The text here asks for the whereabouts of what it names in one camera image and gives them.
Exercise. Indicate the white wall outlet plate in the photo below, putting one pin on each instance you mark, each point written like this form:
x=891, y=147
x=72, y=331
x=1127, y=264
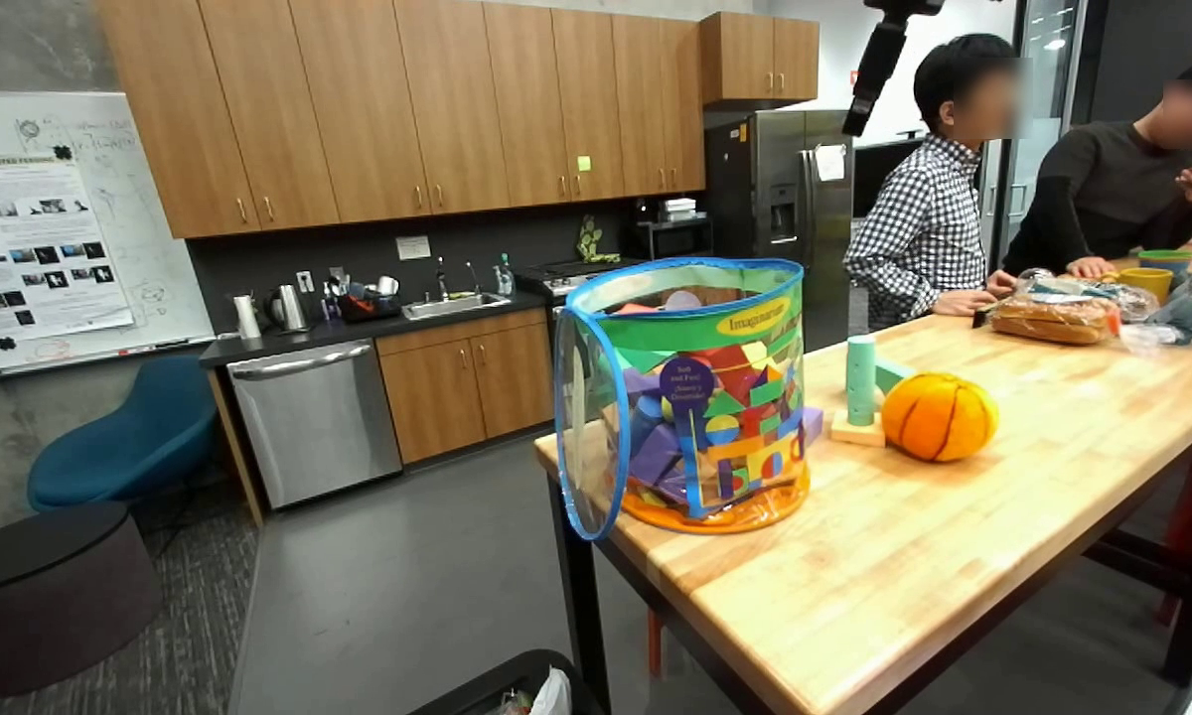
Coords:
x=415, y=247

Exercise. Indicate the person in checked shirt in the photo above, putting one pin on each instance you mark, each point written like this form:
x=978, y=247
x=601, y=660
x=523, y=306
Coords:
x=926, y=225

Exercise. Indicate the wooden upper kitchen cabinets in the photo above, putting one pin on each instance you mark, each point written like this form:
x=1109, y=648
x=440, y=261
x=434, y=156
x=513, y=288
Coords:
x=397, y=105

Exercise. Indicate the white wall whiteboard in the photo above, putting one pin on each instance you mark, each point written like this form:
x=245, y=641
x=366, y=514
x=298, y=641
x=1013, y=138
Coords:
x=160, y=202

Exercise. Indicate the tan flat foam block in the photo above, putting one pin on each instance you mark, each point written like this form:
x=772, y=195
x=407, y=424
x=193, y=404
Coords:
x=852, y=435

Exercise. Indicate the dark round ottoman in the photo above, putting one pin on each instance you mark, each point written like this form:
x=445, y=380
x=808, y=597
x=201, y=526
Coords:
x=52, y=597

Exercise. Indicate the wooden cabinet above refrigerator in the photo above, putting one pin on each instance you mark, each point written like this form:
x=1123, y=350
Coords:
x=758, y=60

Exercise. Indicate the clear bag of foam blocks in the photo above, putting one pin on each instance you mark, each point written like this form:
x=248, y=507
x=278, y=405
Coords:
x=702, y=319

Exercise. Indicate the yellow item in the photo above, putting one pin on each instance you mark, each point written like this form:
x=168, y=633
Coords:
x=1146, y=280

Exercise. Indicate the black bin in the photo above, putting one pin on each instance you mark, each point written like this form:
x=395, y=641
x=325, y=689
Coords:
x=481, y=685

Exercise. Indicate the soap bottle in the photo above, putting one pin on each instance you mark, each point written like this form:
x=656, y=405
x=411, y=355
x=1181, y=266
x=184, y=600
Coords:
x=503, y=274

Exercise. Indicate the person in black sweater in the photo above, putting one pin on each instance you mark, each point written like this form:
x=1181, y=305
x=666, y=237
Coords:
x=1099, y=186

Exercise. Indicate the wooden kitchen cabinets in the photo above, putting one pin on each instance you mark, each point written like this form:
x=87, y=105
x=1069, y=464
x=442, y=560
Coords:
x=464, y=384
x=397, y=105

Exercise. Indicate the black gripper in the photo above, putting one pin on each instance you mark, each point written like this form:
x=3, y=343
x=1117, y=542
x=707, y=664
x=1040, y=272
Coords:
x=894, y=32

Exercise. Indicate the wooden lower kitchen cabinets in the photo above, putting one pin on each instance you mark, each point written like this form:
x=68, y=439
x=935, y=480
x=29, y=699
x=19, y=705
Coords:
x=464, y=384

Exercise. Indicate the purple foam block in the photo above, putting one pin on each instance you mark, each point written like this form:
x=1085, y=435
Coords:
x=812, y=427

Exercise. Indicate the green potted plant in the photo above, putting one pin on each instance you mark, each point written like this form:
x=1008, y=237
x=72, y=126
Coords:
x=597, y=245

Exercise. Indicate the dark kitchen countertop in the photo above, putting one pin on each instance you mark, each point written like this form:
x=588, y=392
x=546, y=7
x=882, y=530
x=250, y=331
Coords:
x=344, y=334

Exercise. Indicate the green sticky note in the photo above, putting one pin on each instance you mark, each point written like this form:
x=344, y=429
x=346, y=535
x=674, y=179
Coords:
x=582, y=163

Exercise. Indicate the bagged bread loaf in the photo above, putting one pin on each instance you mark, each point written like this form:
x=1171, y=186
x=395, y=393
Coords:
x=1056, y=319

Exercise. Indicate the stainless steel refrigerator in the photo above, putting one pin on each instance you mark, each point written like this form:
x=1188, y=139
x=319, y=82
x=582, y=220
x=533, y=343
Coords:
x=776, y=202

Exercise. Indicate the black countertop appliance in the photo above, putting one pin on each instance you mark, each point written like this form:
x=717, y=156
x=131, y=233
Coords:
x=668, y=241

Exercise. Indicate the steel sink with faucet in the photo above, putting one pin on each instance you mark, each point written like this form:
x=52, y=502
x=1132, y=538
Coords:
x=456, y=306

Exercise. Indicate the silver kettle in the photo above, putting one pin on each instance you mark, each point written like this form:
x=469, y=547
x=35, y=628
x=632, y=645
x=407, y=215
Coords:
x=287, y=306

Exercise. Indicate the green foam cylinder block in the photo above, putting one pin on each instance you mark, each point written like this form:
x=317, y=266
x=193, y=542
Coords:
x=858, y=384

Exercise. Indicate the printed research poster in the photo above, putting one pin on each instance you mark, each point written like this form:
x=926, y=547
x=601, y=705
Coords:
x=35, y=250

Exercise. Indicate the stainless steel dishwasher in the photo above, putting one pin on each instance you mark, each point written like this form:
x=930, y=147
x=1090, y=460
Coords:
x=317, y=424

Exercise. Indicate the orange plush pumpkin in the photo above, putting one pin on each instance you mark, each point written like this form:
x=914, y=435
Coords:
x=939, y=417

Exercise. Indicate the blue lounge chair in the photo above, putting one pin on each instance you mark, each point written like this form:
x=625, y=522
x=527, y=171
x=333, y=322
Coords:
x=125, y=441

